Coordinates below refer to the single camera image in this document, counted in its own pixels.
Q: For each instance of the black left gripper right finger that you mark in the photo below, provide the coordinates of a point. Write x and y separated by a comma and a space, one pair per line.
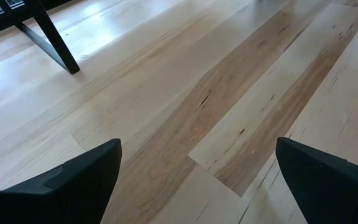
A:
331, 193

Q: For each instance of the wooden shelf with black legs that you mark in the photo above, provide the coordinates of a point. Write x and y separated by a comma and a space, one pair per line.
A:
57, 46

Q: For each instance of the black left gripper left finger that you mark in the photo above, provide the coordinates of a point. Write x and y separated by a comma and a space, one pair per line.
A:
57, 196

